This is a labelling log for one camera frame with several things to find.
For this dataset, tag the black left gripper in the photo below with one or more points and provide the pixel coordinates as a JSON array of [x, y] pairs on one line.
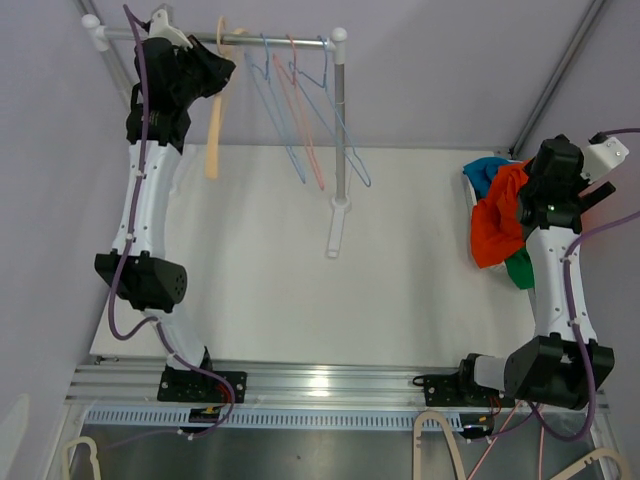
[[217, 70]]

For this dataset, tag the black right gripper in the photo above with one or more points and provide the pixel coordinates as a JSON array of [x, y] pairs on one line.
[[581, 186]]

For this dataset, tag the cream plastic hanger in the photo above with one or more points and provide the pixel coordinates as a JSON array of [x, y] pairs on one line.
[[220, 104]]

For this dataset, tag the blue t shirt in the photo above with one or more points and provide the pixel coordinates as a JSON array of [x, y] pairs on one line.
[[481, 173]]

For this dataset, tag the orange t shirt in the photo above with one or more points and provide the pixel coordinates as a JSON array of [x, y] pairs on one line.
[[496, 233]]

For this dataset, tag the pink wire hanger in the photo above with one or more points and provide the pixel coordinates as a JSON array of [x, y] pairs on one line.
[[293, 96]]

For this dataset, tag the green t shirt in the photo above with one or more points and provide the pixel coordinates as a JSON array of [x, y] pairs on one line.
[[520, 270]]

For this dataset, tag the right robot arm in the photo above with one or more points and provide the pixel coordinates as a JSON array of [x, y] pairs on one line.
[[563, 364]]

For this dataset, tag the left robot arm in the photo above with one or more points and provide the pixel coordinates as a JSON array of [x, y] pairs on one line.
[[147, 289]]

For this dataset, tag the cream hanger bottom middle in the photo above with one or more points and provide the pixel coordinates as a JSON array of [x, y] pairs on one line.
[[430, 449]]

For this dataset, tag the cream hanger bottom right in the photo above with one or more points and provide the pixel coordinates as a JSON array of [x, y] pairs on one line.
[[591, 459]]

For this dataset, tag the white perforated basket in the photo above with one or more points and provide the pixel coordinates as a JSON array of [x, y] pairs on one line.
[[471, 202]]

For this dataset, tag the white clothes rack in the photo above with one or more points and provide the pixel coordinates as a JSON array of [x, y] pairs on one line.
[[334, 48]]

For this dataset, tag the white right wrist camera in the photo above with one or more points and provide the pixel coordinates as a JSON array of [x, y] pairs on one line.
[[603, 154]]

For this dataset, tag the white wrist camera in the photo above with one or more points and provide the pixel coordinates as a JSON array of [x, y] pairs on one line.
[[161, 26], [603, 154]]

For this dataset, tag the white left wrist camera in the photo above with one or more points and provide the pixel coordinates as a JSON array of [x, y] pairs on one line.
[[161, 26]]

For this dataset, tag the pink wire hanger below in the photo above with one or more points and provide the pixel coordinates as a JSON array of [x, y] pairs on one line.
[[505, 430]]

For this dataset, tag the aluminium mounting rail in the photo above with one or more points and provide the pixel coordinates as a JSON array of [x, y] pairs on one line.
[[269, 396]]

